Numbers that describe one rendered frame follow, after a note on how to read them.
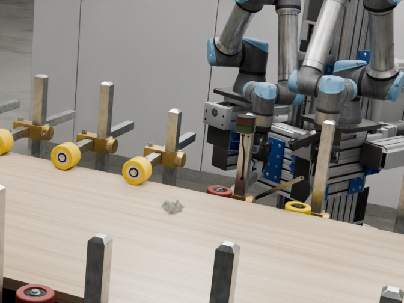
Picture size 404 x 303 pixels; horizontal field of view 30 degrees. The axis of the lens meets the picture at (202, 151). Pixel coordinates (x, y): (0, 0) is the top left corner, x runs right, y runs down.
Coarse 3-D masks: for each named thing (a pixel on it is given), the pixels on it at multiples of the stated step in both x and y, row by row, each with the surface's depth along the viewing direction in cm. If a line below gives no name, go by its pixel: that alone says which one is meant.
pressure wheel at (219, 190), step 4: (208, 188) 235; (212, 188) 235; (216, 188) 236; (220, 188) 235; (224, 188) 237; (228, 188) 237; (208, 192) 233; (212, 192) 232; (216, 192) 232; (220, 192) 232; (224, 192) 233; (228, 192) 233; (232, 192) 234; (224, 196) 232; (228, 196) 232
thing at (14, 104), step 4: (12, 100) 299; (16, 100) 299; (0, 104) 291; (4, 104) 292; (8, 104) 293; (12, 104) 296; (16, 104) 299; (0, 108) 288; (4, 108) 291; (8, 108) 294; (12, 108) 296; (16, 108) 299; (0, 112) 289
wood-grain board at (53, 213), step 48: (48, 192) 218; (96, 192) 223; (144, 192) 227; (192, 192) 231; (48, 240) 185; (144, 240) 191; (192, 240) 195; (240, 240) 198; (288, 240) 201; (336, 240) 205; (384, 240) 209; (144, 288) 166; (192, 288) 168; (240, 288) 171; (288, 288) 173; (336, 288) 176
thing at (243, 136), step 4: (240, 116) 232; (244, 116) 232; (248, 116) 233; (252, 116) 233; (240, 136) 238; (244, 136) 237; (248, 136) 237; (244, 148) 236; (244, 152) 237; (244, 156) 238; (244, 160) 238
